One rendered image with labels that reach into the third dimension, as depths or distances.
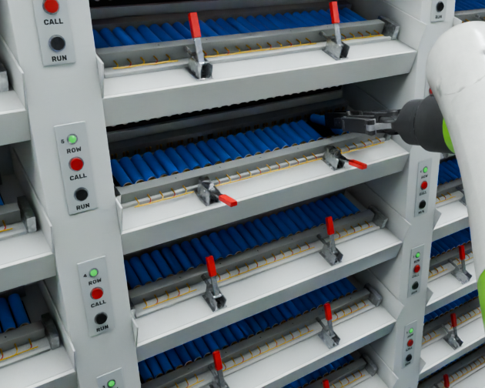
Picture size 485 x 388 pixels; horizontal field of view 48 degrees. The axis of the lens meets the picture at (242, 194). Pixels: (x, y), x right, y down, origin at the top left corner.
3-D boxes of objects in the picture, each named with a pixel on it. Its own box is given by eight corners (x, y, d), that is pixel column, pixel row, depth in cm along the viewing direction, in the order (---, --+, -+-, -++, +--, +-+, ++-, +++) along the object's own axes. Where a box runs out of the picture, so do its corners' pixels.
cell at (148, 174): (140, 162, 93) (157, 184, 89) (130, 164, 92) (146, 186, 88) (141, 152, 92) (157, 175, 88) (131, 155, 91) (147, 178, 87)
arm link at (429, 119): (443, 165, 81) (482, 153, 86) (440, 85, 79) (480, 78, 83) (411, 162, 86) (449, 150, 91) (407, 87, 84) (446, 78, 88)
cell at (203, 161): (194, 150, 98) (212, 171, 94) (185, 152, 97) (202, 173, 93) (195, 142, 97) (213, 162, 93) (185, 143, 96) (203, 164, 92)
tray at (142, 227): (402, 171, 112) (419, 132, 106) (119, 256, 82) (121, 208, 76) (340, 120, 124) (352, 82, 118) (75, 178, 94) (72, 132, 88)
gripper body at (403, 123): (447, 95, 88) (403, 95, 96) (411, 102, 84) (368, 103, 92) (449, 141, 90) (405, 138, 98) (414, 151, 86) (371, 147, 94)
